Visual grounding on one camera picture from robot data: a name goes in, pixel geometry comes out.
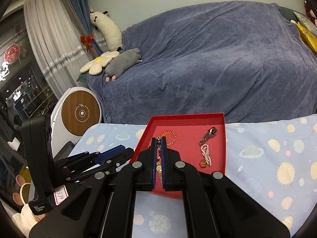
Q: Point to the grey silver pillow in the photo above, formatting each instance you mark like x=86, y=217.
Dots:
x=306, y=22

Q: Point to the red monkey plush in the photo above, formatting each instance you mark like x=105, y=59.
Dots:
x=310, y=13

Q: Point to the red open box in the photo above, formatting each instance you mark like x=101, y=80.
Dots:
x=190, y=129

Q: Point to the planet print light-blue cloth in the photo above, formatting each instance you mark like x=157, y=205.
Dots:
x=273, y=162

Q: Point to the red ribbon bow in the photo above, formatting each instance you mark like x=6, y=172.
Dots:
x=87, y=42

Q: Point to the cream flower plush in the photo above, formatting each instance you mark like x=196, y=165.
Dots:
x=96, y=66

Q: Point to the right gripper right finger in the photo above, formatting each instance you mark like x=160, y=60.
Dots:
x=215, y=206

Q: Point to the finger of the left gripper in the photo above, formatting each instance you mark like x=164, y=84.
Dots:
x=110, y=165
x=86, y=160

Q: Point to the grey plush toy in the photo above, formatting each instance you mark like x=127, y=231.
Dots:
x=121, y=63

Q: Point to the blue-grey bed blanket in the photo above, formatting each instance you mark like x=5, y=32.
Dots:
x=243, y=59

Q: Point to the gold wristwatch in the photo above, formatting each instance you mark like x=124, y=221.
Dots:
x=158, y=160

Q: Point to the silver wristwatch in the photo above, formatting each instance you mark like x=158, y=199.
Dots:
x=211, y=133

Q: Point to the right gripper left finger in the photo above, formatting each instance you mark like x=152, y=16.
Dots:
x=102, y=205

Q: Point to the white long plush toy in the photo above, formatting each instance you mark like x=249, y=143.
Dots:
x=108, y=28

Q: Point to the blue curtain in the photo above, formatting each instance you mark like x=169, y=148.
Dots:
x=82, y=12

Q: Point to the left hand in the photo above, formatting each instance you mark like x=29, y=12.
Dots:
x=39, y=218

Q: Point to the white sheer curtain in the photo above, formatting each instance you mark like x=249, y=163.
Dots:
x=55, y=43

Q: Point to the gold bangle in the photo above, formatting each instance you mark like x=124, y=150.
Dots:
x=170, y=137

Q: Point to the yellow gold pillow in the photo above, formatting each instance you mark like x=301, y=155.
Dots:
x=308, y=36

